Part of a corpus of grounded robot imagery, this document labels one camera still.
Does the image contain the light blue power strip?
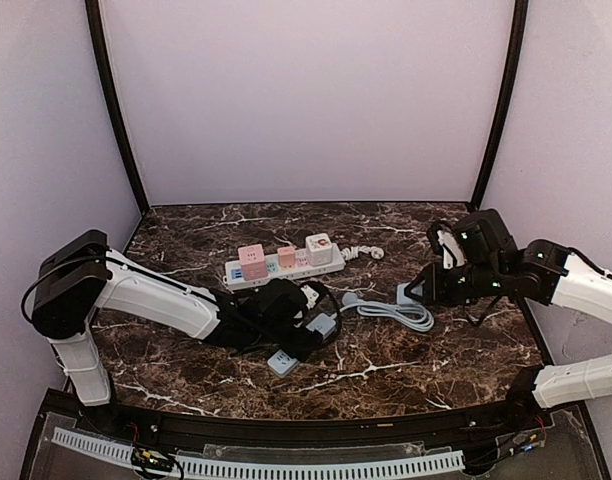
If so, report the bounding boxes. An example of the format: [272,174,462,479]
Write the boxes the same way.
[267,313,337,378]

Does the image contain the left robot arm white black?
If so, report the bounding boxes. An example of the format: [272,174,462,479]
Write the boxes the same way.
[20,229,341,407]

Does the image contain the black frame post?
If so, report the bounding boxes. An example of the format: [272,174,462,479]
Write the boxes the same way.
[84,0,150,216]
[469,0,529,211]

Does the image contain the black front rail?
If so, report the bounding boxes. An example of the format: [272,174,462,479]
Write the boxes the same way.
[86,402,539,450]

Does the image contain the left black frame post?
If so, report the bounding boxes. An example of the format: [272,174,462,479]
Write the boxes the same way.
[84,0,150,216]

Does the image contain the small circuit board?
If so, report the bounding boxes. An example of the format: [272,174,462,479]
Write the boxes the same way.
[130,447,175,472]

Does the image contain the blue usb charger plug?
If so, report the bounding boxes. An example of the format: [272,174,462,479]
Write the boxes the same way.
[396,283,423,305]

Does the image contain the white power strip cable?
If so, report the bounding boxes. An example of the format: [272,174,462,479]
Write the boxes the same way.
[341,243,387,261]

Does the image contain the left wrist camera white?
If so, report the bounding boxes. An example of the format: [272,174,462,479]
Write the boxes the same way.
[301,285,320,310]

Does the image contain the right black frame post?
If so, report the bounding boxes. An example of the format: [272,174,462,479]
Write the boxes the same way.
[469,0,529,211]

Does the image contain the light blue cable duct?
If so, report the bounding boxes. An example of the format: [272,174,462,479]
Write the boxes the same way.
[51,427,465,479]

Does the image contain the pink cube socket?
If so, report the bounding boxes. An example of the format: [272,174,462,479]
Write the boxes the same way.
[238,244,268,281]

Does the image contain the grey power strip cable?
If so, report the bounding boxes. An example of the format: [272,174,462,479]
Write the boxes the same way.
[330,293,435,332]

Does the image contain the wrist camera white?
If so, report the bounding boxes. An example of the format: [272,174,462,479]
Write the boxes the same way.
[301,285,320,310]
[426,221,466,270]

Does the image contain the pink usb charger plug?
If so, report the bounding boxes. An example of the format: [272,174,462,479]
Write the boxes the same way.
[277,246,296,269]

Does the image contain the white multicolour power strip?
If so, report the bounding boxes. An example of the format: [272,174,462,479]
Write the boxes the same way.
[224,243,346,293]

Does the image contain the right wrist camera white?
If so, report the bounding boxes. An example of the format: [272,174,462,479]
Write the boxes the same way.
[426,221,466,270]

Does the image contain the white cube socket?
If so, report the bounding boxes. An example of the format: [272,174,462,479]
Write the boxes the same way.
[305,233,333,267]

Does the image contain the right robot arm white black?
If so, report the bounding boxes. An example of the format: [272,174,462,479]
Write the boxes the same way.
[401,209,612,411]

